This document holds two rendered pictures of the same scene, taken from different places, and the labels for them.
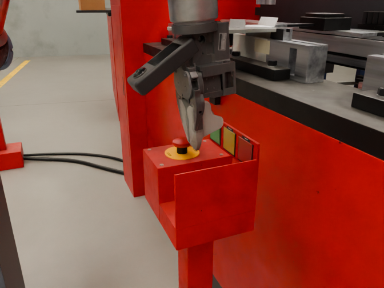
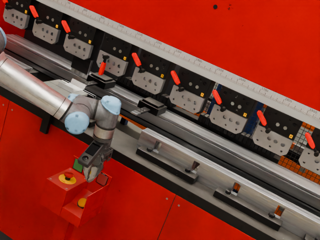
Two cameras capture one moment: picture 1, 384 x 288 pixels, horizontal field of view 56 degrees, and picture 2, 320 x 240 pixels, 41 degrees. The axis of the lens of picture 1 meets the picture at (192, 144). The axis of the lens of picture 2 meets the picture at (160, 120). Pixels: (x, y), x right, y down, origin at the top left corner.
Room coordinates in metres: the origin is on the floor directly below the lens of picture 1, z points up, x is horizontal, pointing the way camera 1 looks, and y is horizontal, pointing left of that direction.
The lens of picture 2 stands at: (-0.54, 0.97, 1.70)
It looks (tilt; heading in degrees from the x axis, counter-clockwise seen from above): 20 degrees down; 312
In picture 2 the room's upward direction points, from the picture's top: 20 degrees clockwise
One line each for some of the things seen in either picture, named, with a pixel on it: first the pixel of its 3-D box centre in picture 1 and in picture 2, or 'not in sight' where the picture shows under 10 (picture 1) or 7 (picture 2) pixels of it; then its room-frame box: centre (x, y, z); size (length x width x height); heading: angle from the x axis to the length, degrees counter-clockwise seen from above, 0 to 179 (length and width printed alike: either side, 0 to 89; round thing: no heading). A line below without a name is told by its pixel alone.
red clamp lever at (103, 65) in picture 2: not in sight; (104, 65); (0.98, -0.22, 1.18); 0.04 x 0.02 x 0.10; 113
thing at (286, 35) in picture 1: (267, 31); (77, 90); (1.12, -0.23, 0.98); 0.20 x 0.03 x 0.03; 23
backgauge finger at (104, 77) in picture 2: (306, 22); (94, 81); (1.20, -0.36, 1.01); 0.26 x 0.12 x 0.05; 113
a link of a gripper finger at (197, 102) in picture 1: (194, 103); (97, 165); (0.56, 0.00, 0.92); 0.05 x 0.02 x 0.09; 23
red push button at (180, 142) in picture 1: (182, 147); (68, 176); (0.68, 0.02, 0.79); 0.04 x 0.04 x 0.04
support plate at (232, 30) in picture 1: (220, 29); (56, 90); (1.09, -0.08, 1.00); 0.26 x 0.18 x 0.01; 113
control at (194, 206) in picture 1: (195, 174); (75, 190); (0.64, -0.01, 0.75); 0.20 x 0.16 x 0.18; 23
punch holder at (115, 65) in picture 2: not in sight; (117, 55); (0.98, -0.28, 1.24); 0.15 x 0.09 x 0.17; 23
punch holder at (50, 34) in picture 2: not in sight; (52, 24); (1.35, -0.13, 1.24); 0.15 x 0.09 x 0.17; 23
